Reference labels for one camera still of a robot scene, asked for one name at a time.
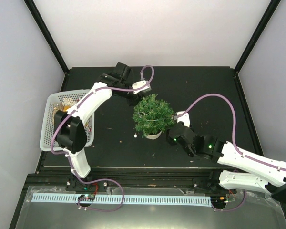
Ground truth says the small green christmas tree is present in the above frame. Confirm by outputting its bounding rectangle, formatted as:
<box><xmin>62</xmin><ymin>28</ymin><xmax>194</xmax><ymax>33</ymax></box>
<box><xmin>133</xmin><ymin>94</ymin><xmax>176</xmax><ymax>138</ymax></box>

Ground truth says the white bulb light string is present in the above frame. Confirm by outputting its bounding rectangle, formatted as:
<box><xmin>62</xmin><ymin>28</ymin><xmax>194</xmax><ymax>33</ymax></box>
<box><xmin>133</xmin><ymin>111</ymin><xmax>176</xmax><ymax>138</ymax></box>

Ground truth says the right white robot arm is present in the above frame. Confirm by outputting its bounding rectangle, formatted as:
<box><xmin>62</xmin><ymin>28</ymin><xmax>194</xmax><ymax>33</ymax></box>
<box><xmin>166</xmin><ymin>122</ymin><xmax>286</xmax><ymax>204</ymax></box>

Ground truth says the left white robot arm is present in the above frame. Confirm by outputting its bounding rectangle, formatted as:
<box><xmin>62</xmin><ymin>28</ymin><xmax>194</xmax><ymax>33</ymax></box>
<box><xmin>50</xmin><ymin>62</ymin><xmax>151</xmax><ymax>190</ymax></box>

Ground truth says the white snowflake ornament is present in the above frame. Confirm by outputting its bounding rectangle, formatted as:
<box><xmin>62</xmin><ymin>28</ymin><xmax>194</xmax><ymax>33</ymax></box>
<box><xmin>61</xmin><ymin>97</ymin><xmax>77</xmax><ymax>107</ymax></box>

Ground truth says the white plastic basket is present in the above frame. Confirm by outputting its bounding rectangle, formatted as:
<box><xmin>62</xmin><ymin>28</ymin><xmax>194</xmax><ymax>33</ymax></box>
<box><xmin>40</xmin><ymin>89</ymin><xmax>94</xmax><ymax>151</ymax></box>

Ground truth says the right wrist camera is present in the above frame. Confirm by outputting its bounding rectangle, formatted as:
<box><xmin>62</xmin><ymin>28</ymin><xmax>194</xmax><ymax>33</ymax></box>
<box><xmin>173</xmin><ymin>111</ymin><xmax>190</xmax><ymax>127</ymax></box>

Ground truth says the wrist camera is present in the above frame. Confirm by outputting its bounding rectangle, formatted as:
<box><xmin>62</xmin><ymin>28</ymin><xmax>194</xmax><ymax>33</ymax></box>
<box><xmin>173</xmin><ymin>111</ymin><xmax>190</xmax><ymax>127</ymax></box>
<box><xmin>131</xmin><ymin>80</ymin><xmax>151</xmax><ymax>94</ymax></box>

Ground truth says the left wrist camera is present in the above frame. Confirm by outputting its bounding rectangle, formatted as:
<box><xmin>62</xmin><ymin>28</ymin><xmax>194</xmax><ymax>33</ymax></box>
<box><xmin>131</xmin><ymin>80</ymin><xmax>151</xmax><ymax>94</ymax></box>

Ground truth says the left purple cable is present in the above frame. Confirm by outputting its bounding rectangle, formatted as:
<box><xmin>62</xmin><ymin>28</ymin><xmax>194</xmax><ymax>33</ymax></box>
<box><xmin>50</xmin><ymin>64</ymin><xmax>155</xmax><ymax>187</ymax></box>

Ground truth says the light blue cable duct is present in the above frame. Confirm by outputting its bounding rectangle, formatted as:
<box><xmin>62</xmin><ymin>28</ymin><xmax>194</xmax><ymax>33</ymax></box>
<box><xmin>31</xmin><ymin>193</ymin><xmax>212</xmax><ymax>207</ymax></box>

